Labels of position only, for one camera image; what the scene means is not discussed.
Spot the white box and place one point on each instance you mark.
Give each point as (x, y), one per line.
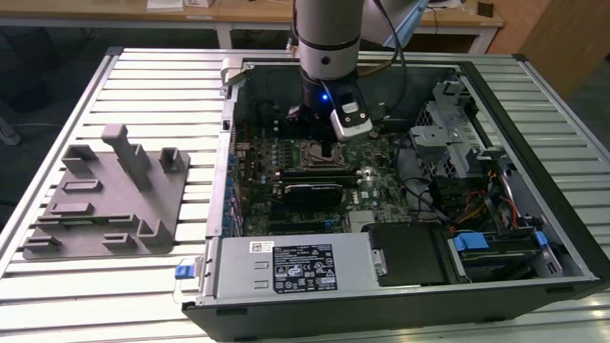
(165, 4)
(198, 3)

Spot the black plastic shroud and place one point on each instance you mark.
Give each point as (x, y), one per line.
(411, 255)

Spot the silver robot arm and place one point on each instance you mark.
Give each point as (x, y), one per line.
(329, 35)

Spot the black graphics card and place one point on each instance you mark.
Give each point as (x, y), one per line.
(312, 196)

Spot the grey parts rack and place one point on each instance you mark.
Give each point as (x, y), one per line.
(120, 214)

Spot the small black item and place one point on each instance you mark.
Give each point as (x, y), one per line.
(485, 9)

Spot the wooden cabinet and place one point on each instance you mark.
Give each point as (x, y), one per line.
(563, 43)

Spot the grey stand foot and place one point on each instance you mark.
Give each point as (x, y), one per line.
(10, 135)

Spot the CPU socket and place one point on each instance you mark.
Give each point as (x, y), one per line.
(301, 165)

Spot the silver CPU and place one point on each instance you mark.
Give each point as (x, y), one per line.
(316, 154)

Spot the green RAM stick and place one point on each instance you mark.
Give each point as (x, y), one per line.
(102, 222)

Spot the grey metal drive cage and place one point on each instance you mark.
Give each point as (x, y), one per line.
(436, 157)

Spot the blue drive bay clip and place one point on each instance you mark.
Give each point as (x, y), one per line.
(540, 239)

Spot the green motherboard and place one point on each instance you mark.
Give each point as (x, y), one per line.
(381, 160)

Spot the hard disk blue carrier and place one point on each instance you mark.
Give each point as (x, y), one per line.
(469, 243)

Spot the silver chipset heatsink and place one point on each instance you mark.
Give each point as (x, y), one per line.
(363, 219)

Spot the black PC case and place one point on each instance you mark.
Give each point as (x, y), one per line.
(334, 318)

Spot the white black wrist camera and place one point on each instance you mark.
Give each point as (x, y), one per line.
(353, 118)

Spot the round coin battery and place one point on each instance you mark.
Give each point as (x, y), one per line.
(377, 135)

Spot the blue case latch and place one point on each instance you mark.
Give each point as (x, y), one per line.
(185, 272)

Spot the wooden desk white frame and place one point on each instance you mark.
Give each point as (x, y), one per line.
(120, 16)

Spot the small black side camera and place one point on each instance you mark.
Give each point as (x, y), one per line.
(298, 113)

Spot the silver power supply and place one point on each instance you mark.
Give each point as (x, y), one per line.
(238, 264)

